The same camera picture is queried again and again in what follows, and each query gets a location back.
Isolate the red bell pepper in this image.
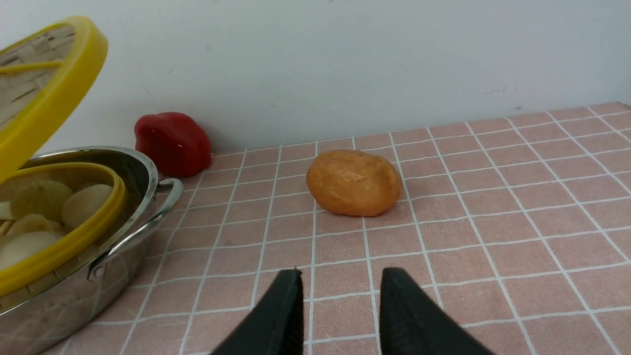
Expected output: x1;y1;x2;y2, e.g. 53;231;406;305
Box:
134;112;212;179

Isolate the yellow bamboo steamer lid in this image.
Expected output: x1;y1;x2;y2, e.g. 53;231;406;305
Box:
0;16;108;181

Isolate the orange potato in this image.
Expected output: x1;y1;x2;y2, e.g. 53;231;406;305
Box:
306;150;403;216

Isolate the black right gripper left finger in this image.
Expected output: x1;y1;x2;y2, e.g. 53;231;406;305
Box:
212;268;305;355

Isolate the white dumpling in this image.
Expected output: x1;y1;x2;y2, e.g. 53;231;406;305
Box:
6;213;66;238

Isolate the yellow bamboo steamer basket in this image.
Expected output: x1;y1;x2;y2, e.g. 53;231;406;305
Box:
1;162;128;310

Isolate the green round bun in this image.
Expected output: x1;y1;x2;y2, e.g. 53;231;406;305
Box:
10;180;74;223

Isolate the stainless steel pot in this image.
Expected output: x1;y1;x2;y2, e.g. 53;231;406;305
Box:
0;146;183;355

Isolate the white round bun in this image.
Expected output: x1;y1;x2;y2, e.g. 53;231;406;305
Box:
62;184;113;231
0;231;64;270

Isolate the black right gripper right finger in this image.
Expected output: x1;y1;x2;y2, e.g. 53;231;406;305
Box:
379;267;492;355

